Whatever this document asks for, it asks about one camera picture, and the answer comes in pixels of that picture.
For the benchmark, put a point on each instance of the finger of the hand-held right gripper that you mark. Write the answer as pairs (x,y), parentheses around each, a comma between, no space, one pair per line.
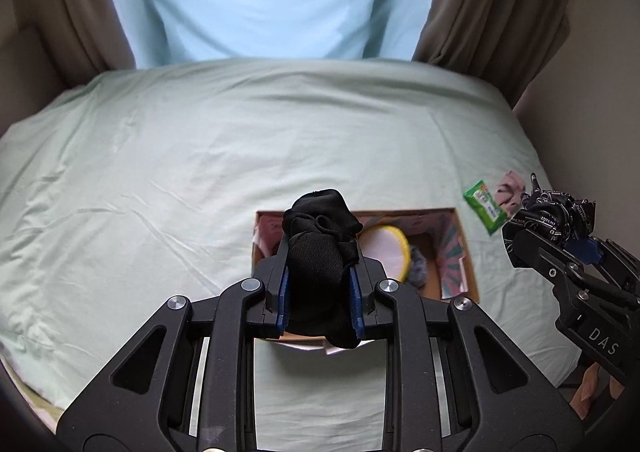
(535,252)
(587,251)

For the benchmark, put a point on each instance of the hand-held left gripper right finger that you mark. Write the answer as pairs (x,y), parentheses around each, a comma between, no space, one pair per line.
(356,297)

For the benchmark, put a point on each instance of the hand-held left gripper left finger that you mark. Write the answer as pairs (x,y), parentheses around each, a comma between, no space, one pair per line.
(283,292)

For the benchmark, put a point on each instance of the black printed scrunchie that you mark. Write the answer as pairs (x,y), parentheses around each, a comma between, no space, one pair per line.
(555,212)

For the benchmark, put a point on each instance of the black sock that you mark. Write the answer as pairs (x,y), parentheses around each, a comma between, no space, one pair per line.
(320,257)

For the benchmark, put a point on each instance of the yellow round puff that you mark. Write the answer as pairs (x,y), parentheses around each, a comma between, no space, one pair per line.
(382,252)

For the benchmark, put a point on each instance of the grey-blue sock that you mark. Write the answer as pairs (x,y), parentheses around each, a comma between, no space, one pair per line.
(421,269)

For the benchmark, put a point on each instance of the cardboard box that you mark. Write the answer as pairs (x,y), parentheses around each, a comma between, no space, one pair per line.
(452,262)

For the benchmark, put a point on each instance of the person's right hand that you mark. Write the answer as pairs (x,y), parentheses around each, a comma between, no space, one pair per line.
(590,384)

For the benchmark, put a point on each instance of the pink cloth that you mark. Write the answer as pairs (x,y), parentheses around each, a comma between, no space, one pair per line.
(507,192)

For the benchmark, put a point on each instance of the green snack packet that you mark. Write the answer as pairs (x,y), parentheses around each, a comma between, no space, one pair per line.
(485,206)

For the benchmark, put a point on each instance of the mint green bed sheet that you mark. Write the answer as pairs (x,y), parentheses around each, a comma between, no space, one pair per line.
(200,141)

